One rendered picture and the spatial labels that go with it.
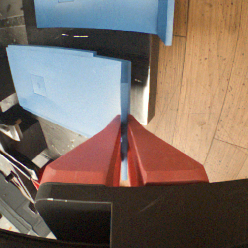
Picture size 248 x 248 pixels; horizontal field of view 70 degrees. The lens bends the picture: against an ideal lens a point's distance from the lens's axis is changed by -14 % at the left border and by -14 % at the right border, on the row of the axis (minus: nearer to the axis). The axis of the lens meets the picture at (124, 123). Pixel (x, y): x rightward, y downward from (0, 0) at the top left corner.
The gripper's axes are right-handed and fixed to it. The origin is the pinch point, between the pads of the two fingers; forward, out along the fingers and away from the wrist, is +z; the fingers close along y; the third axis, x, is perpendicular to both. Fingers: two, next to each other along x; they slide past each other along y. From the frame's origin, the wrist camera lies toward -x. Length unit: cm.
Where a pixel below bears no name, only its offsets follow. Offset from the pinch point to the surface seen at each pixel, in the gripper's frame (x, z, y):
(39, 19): -5.8, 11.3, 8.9
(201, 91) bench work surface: 0.0, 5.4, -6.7
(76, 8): -6.7, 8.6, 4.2
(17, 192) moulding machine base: 433, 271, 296
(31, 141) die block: 14.7, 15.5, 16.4
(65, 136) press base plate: 12.9, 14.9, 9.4
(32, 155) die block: 17.4, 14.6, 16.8
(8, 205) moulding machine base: 432, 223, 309
